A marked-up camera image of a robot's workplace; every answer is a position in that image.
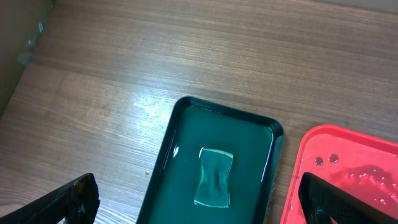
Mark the black tray with green water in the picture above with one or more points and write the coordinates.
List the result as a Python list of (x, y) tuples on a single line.
[(255, 142)]

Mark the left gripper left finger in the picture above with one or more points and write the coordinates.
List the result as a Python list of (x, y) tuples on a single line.
[(75, 202)]

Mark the red plastic tray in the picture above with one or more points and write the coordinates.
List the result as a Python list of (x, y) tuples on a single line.
[(361, 165)]

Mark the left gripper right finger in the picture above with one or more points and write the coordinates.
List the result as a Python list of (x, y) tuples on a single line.
[(322, 202)]

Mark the green sponge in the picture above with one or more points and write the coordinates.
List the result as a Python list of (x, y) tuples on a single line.
[(213, 190)]

